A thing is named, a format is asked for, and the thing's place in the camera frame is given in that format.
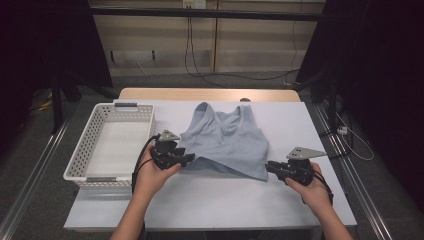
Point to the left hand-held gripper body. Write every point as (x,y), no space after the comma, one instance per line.
(165,153)

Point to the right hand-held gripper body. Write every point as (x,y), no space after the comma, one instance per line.
(298,170)

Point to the light blue tank top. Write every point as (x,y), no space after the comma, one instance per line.
(230,143)

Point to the white perforated basket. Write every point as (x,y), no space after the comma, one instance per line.
(110,146)

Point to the person's right hand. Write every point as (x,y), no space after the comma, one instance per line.
(315,195)

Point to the person's left hand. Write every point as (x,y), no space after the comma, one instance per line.
(150,180)

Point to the white power plug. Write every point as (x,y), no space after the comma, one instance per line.
(342,130)

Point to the dark round table grommet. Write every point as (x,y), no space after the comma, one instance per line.
(245,99)

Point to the black metal stand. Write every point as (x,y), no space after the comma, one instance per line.
(332,106)
(57,110)

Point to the black curtain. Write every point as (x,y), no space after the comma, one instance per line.
(376,83)
(50,40)

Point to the black horizontal bar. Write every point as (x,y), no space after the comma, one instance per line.
(206,14)

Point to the metal floor rail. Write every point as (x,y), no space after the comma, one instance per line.
(42,168)
(358,185)

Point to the white wall socket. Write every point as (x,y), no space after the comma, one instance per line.
(194,3)

